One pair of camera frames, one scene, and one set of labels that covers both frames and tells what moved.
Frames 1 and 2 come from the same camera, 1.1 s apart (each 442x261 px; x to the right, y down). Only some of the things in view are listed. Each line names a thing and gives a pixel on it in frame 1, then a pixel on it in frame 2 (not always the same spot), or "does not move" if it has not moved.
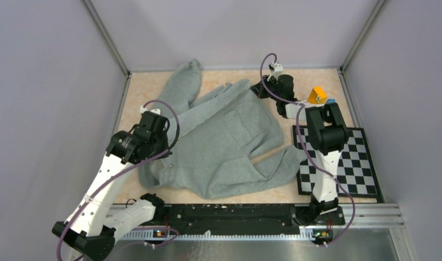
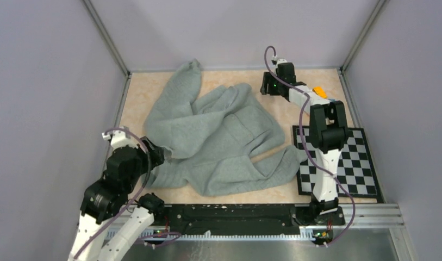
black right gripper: x=260 y=91 -> x=265 y=88
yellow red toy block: x=317 y=95 does not move
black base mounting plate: x=199 y=218 does not move
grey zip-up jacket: x=222 y=141 does not move
